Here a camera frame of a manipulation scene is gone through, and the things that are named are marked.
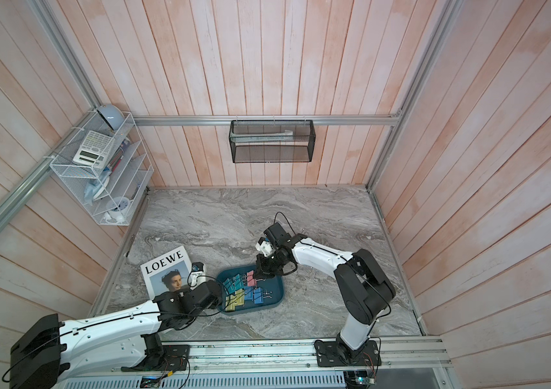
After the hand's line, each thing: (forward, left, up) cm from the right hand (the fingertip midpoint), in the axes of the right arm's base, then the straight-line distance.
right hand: (253, 274), depth 85 cm
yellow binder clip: (-7, +4, -3) cm, 9 cm away
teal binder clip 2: (-3, +9, -4) cm, 10 cm away
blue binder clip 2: (-6, +1, -4) cm, 7 cm away
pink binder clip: (-2, +1, -1) cm, 2 cm away
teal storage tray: (-2, -8, -5) cm, 9 cm away
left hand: (-6, +15, -2) cm, 16 cm away
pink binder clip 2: (-4, +2, -4) cm, 5 cm away
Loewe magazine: (+1, +32, -2) cm, 32 cm away
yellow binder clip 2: (-9, +8, -3) cm, 12 cm away
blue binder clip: (-6, -2, -4) cm, 7 cm away
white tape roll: (+21, +53, +11) cm, 58 cm away
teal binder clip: (-2, +6, -3) cm, 6 cm away
